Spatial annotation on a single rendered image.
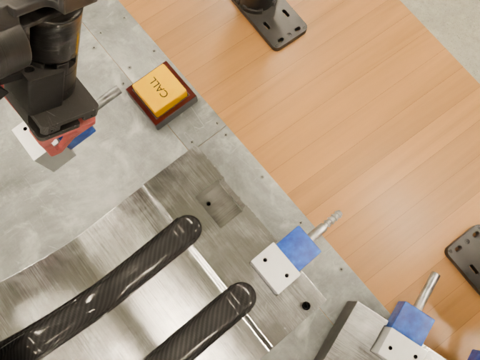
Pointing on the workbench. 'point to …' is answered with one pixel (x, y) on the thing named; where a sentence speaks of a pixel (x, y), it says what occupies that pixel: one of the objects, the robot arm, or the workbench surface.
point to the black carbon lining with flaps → (215, 322)
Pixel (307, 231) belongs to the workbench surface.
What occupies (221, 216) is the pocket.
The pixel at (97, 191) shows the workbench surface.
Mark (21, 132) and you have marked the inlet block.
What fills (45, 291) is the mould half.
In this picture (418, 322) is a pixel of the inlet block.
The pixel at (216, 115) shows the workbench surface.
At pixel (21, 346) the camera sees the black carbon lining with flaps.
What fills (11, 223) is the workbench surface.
